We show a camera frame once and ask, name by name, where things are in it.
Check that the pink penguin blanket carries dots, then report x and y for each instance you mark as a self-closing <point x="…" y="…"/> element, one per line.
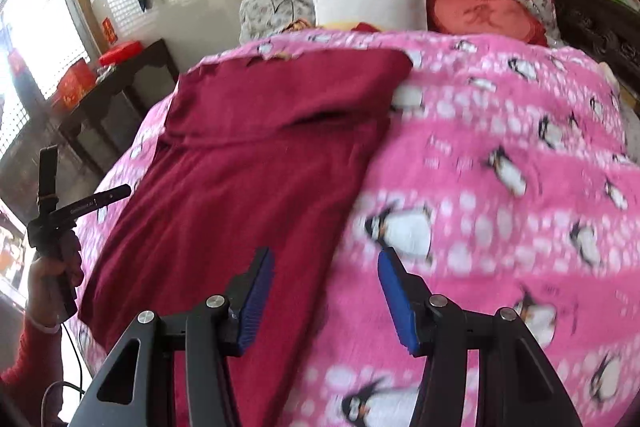
<point x="504" y="181"/>

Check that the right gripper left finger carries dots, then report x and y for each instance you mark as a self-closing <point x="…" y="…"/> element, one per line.
<point x="135" y="385"/>

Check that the white pillow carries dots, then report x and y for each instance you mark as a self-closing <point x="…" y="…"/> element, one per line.
<point x="385" y="15"/>

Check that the dark wooden side table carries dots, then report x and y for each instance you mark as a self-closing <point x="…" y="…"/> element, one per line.
<point x="102" y="125"/>

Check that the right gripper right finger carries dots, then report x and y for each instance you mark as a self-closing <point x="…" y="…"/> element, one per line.
<point x="517" y="384"/>

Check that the dark red garment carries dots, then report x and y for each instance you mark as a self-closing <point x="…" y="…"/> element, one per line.
<point x="255" y="152"/>

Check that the dark carved wooden headboard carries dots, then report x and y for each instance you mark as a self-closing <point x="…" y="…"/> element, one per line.
<point x="606" y="30"/>

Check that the person left hand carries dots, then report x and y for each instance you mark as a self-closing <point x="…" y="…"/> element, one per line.
<point x="44" y="303"/>

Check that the red heart cushion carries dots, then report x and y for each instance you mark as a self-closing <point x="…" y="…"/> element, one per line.
<point x="507" y="18"/>

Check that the red sleeve left forearm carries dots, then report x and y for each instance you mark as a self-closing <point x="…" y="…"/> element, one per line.
<point x="37" y="366"/>

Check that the red box on table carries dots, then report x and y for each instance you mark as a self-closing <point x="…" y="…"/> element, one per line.
<point x="78" y="80"/>

